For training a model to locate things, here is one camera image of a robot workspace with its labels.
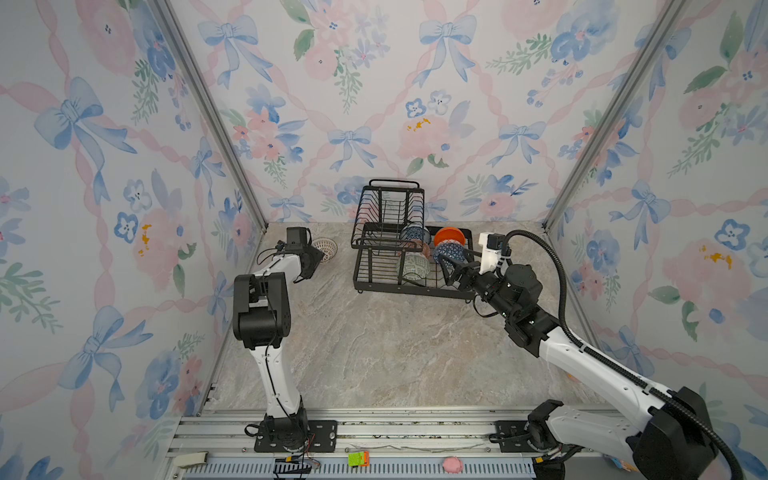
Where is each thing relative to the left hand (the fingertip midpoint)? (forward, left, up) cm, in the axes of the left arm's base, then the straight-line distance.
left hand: (319, 253), depth 104 cm
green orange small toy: (-59, -18, -3) cm, 62 cm away
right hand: (-19, -39, +24) cm, 50 cm away
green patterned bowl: (-3, -33, -3) cm, 34 cm away
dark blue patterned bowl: (+3, -46, 0) cm, 46 cm away
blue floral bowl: (+12, -34, -1) cm, 36 cm away
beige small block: (-59, +22, -4) cm, 63 cm away
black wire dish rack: (-10, -26, +13) cm, 31 cm away
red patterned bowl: (+1, -37, +1) cm, 37 cm away
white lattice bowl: (+6, -2, -3) cm, 7 cm away
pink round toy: (-60, -40, -4) cm, 72 cm away
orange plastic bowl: (+6, -45, +4) cm, 46 cm away
